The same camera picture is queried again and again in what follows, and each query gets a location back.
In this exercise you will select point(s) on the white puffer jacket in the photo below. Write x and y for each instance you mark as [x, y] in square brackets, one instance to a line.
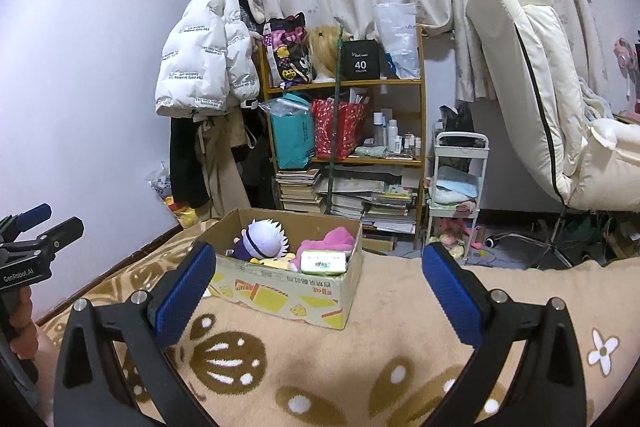
[207, 63]

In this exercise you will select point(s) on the white bottles on shelf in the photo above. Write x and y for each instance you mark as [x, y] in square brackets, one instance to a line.
[389, 140]

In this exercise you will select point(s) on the clear plastic bag on shelf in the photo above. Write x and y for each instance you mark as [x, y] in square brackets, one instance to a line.
[395, 24]

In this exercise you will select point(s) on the teal paper bag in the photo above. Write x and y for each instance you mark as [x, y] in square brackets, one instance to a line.
[293, 131]

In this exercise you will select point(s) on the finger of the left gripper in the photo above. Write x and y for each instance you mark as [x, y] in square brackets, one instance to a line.
[53, 240]
[13, 226]

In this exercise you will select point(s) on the green pole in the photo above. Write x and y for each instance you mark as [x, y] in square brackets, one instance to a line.
[335, 117]

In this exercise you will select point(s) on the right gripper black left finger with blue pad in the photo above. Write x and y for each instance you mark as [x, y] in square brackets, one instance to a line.
[90, 386]

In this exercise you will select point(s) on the black box with 40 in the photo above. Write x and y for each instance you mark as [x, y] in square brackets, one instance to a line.
[360, 60]

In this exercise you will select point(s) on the person's hand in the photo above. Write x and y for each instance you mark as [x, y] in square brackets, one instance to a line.
[25, 344]

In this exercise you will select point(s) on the black hanging garment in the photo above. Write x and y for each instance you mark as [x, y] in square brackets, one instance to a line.
[185, 170]

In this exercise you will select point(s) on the stack of books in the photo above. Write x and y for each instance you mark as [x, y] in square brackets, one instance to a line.
[385, 196]
[298, 190]

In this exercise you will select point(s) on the green tissue pack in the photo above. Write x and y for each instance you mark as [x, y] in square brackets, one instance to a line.
[326, 263]

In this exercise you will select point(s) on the wooden shelf unit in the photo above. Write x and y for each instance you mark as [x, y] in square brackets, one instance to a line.
[368, 151]

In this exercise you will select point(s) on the yellow plush toy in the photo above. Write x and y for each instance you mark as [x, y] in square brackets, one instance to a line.
[282, 263]

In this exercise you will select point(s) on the beige hanging coat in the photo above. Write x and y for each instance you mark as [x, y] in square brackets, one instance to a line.
[216, 137]

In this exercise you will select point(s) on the stack of books left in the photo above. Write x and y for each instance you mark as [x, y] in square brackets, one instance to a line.
[298, 190]

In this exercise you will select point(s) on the cardboard box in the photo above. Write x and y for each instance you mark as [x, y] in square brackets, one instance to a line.
[314, 299]

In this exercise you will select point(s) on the white rolling cart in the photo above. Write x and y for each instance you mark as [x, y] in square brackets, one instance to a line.
[455, 190]

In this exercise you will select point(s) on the red gift bag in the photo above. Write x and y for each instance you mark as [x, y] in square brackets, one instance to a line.
[345, 134]

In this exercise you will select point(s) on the stack of books right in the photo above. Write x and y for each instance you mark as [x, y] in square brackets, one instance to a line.
[385, 196]

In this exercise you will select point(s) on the colourful printed bag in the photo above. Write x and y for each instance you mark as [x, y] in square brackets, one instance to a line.
[287, 51]

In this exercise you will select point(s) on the pink bear plush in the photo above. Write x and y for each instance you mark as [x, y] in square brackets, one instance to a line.
[337, 239]

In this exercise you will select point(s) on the white haired anime plush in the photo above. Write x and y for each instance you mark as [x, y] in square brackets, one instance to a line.
[261, 240]

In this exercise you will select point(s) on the blonde wig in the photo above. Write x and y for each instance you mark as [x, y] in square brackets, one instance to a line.
[322, 43]

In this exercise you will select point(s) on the chrome chair base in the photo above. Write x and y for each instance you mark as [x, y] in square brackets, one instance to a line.
[544, 240]

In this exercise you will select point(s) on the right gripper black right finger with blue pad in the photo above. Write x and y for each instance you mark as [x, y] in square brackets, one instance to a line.
[548, 387]

